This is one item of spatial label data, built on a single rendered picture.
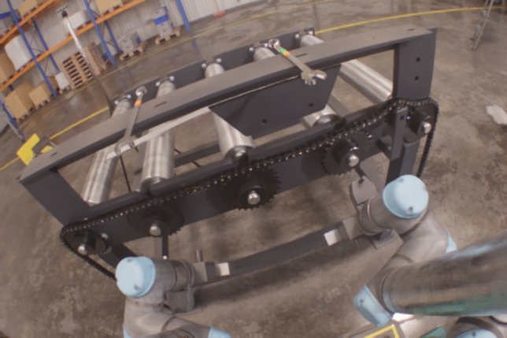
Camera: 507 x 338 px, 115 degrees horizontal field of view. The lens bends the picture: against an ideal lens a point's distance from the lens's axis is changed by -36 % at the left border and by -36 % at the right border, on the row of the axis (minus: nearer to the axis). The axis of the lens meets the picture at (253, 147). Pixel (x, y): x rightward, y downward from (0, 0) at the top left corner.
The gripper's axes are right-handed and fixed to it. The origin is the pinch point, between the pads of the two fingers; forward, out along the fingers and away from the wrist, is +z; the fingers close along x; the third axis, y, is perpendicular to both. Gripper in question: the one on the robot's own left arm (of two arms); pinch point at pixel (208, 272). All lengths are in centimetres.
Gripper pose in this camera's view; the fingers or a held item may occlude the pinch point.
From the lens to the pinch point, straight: 73.7
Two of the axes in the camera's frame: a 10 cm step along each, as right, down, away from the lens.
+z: 3.2, 3.8, 8.7
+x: -9.3, 3.1, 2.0
